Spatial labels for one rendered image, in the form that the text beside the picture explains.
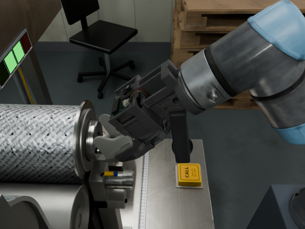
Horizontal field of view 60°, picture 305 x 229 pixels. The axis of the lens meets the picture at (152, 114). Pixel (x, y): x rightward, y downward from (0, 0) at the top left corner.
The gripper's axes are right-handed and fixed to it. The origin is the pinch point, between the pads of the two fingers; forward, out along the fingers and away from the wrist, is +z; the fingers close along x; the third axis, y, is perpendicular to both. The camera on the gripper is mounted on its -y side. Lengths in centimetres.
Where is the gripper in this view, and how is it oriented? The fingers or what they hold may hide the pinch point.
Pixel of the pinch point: (106, 151)
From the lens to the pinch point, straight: 48.8
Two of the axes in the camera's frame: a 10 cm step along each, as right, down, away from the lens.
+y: -6.5, -5.7, -5.1
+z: -7.6, 4.6, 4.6
